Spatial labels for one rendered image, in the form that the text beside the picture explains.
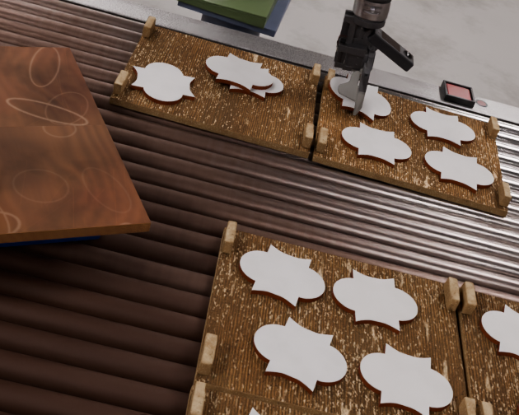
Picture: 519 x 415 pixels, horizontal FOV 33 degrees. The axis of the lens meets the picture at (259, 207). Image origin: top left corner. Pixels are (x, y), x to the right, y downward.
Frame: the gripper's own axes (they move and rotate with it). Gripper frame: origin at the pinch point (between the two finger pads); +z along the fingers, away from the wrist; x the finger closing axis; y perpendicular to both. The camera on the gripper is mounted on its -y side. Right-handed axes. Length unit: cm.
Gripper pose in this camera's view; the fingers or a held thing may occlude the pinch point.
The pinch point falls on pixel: (358, 100)
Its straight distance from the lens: 196.1
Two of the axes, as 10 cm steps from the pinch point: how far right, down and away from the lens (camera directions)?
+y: -9.8, -2.0, 0.1
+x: -1.3, 5.8, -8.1
